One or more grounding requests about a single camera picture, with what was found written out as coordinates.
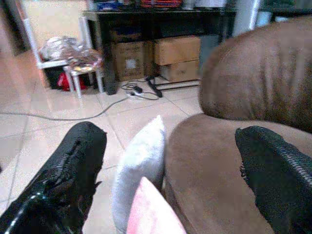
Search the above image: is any clear plastic bag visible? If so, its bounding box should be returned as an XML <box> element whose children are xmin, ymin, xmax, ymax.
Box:
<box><xmin>40</xmin><ymin>36</ymin><xmax>103</xmax><ymax>71</ymax></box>

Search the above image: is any large printed cardboard box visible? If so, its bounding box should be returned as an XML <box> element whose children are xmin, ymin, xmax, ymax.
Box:
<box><xmin>111</xmin><ymin>40</ymin><xmax>147</xmax><ymax>82</ymax></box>

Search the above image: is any pink pillow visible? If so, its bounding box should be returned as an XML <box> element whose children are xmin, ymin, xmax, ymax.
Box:
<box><xmin>126</xmin><ymin>176</ymin><xmax>187</xmax><ymax>234</ymax></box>

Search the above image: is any grey floor cable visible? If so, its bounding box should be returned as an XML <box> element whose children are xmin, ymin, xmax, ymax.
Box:
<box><xmin>0</xmin><ymin>96</ymin><xmax>130</xmax><ymax>121</ymax></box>

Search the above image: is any white pillow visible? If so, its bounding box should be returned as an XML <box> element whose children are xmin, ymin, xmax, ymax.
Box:
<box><xmin>110</xmin><ymin>115</ymin><xmax>167</xmax><ymax>234</ymax></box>

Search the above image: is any red bag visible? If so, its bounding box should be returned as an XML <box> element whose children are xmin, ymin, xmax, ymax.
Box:
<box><xmin>57</xmin><ymin>72</ymin><xmax>86</xmax><ymax>92</ymax></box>

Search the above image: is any small labelled cardboard box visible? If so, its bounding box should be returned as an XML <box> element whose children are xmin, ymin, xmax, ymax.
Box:
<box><xmin>160</xmin><ymin>59</ymin><xmax>201</xmax><ymax>83</ymax></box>

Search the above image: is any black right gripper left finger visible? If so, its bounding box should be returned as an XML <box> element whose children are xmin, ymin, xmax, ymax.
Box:
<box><xmin>0</xmin><ymin>121</ymin><xmax>108</xmax><ymax>234</ymax></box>

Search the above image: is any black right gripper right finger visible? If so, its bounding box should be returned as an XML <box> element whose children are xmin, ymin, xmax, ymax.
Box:
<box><xmin>234</xmin><ymin>125</ymin><xmax>312</xmax><ymax>234</ymax></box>

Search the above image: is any black desk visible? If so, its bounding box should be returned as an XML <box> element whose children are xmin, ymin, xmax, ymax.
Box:
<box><xmin>82</xmin><ymin>7</ymin><xmax>237</xmax><ymax>96</ymax></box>

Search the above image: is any white stool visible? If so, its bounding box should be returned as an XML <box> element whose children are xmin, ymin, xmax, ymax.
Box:
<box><xmin>63</xmin><ymin>63</ymin><xmax>104</xmax><ymax>99</ymax></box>

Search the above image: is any white metal rack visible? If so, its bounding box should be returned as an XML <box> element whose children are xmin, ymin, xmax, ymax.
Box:
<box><xmin>16</xmin><ymin>0</ymin><xmax>96</xmax><ymax>69</ymax></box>

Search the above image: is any black metal stand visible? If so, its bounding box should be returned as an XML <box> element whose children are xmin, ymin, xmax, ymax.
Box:
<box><xmin>145</xmin><ymin>75</ymin><xmax>201</xmax><ymax>98</ymax></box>

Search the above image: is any brown sofa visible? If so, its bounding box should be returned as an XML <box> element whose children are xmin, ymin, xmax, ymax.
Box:
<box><xmin>162</xmin><ymin>15</ymin><xmax>312</xmax><ymax>234</ymax></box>

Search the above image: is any plain brown cardboard box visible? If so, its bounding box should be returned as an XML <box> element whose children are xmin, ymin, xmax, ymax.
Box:
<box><xmin>153</xmin><ymin>36</ymin><xmax>201</xmax><ymax>66</ymax></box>

